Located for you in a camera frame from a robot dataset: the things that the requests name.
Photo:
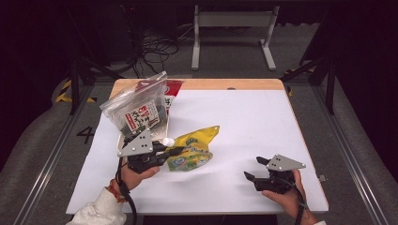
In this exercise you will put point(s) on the person's left hand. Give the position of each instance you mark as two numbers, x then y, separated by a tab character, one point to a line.
133	179

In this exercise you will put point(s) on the black metal stand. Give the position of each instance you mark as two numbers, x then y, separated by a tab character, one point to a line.
328	78
75	78

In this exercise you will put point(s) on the red white snack packet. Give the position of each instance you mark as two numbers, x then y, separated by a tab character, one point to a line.
173	89

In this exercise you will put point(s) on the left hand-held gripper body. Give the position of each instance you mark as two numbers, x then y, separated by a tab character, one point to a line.
139	148

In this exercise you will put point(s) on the person's right hand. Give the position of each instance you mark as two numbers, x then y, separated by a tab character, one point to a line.
289	201

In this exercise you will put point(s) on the yellow green snack packet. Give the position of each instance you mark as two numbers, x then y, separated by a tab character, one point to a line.
197	150

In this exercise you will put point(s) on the yellow black floor tape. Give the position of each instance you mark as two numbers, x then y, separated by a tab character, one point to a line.
64	93

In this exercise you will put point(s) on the clear bag of dark seaweed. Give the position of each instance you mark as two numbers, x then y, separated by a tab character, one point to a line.
137	106

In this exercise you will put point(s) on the white metal stand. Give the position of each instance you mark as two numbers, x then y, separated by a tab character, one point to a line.
233	19

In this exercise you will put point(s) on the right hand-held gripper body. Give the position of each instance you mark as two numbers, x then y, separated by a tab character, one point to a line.
278	176

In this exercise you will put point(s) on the small white round cap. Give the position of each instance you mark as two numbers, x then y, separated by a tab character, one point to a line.
168	142

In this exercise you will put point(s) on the small metal bracket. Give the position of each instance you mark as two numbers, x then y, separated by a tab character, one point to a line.
322	177

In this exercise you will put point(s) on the aluminium floor rail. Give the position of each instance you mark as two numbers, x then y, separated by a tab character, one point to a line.
350	162
47	162

